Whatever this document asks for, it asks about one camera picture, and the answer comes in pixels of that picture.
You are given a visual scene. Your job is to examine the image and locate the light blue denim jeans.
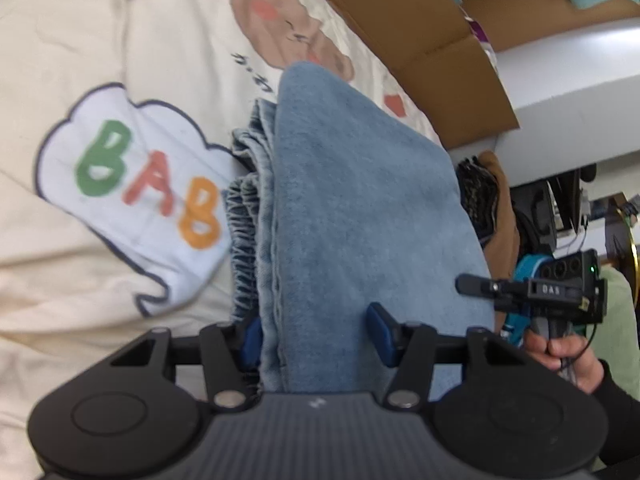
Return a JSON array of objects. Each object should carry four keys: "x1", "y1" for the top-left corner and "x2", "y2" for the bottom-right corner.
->
[{"x1": 226, "y1": 62, "x2": 495, "y2": 393}]

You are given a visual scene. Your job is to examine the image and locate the person's right hand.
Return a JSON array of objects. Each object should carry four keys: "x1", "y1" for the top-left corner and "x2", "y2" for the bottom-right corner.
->
[{"x1": 523, "y1": 330, "x2": 604, "y2": 394}]

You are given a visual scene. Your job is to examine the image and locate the brown folded garment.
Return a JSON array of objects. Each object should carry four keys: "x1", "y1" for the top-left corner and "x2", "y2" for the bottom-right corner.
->
[{"x1": 478, "y1": 151, "x2": 520, "y2": 280}]

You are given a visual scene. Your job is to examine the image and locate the dark patterned folded garment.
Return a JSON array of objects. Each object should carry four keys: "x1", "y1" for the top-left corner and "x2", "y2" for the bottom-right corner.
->
[{"x1": 456, "y1": 157, "x2": 499, "y2": 247}]

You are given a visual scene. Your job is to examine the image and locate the brown cardboard sheet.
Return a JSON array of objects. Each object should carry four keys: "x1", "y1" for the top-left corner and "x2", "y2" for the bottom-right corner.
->
[{"x1": 286, "y1": 0, "x2": 640, "y2": 150}]

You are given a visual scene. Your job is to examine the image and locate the cream bear print bedsheet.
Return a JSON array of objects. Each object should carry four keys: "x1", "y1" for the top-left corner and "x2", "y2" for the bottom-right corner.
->
[{"x1": 1, "y1": 0, "x2": 434, "y2": 479}]

